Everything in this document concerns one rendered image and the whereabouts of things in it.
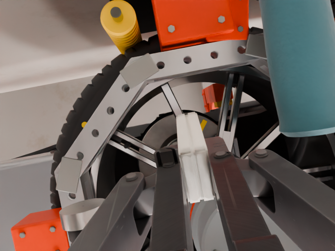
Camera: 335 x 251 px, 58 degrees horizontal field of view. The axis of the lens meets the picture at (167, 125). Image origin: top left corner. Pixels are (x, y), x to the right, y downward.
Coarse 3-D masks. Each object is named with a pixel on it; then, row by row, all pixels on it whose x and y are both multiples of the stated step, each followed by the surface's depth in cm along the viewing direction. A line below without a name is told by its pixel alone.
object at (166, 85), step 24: (216, 72) 60; (240, 72) 58; (144, 96) 58; (168, 96) 59; (240, 96) 60; (264, 96) 72; (120, 144) 60; (144, 144) 60; (264, 144) 60; (288, 144) 80; (312, 144) 66; (96, 168) 58; (312, 168) 61; (96, 192) 58
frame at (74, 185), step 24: (192, 48) 49; (216, 48) 49; (240, 48) 53; (264, 48) 49; (120, 72) 48; (144, 72) 48; (168, 72) 49; (192, 72) 50; (264, 72) 54; (120, 96) 49; (96, 120) 49; (120, 120) 53; (72, 144) 49; (96, 144) 49; (72, 168) 49; (72, 192) 49
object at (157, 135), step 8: (160, 120) 102; (168, 120) 102; (200, 120) 103; (208, 120) 103; (152, 128) 102; (160, 128) 102; (168, 128) 102; (176, 128) 103; (208, 128) 103; (216, 128) 103; (144, 136) 103; (152, 136) 102; (160, 136) 103; (168, 136) 103; (176, 136) 103; (208, 136) 103; (152, 144) 103; (160, 144) 103; (168, 144) 102; (144, 152) 103; (144, 168) 103; (152, 168) 103
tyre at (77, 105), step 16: (256, 32) 57; (144, 48) 57; (160, 48) 57; (112, 64) 57; (96, 80) 57; (112, 80) 57; (96, 96) 57; (80, 112) 57; (112, 112) 57; (64, 128) 57; (80, 128) 57; (64, 144) 57
